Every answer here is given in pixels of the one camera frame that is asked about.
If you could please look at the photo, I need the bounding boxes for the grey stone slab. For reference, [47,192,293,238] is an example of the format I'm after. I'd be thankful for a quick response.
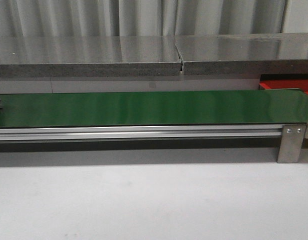
[0,36,181,78]
[175,33,308,76]

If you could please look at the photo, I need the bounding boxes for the left grey stone slab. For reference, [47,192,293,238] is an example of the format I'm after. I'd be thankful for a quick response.
[0,36,181,78]

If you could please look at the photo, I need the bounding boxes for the grey pleated curtain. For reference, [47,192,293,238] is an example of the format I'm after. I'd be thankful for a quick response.
[0,0,287,37]

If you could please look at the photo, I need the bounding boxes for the right grey stone slab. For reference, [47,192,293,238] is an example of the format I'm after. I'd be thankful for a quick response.
[175,33,308,76]

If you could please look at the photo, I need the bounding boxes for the green conveyor belt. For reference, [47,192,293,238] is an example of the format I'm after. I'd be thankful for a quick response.
[0,89,308,128]

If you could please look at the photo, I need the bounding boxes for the red plastic tray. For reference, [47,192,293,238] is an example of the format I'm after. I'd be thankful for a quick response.
[259,79,308,95]

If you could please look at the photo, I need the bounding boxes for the aluminium conveyor side rail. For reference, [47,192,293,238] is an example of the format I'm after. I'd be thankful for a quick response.
[0,124,283,142]

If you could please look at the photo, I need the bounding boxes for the steel conveyor support bracket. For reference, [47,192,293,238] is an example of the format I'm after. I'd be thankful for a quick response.
[277,124,306,164]

